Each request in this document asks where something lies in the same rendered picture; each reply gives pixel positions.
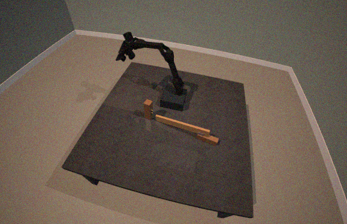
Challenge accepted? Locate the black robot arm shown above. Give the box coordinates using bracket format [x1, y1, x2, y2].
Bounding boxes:
[123, 32, 185, 96]

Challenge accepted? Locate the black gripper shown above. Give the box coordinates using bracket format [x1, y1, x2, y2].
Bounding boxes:
[116, 40, 133, 61]

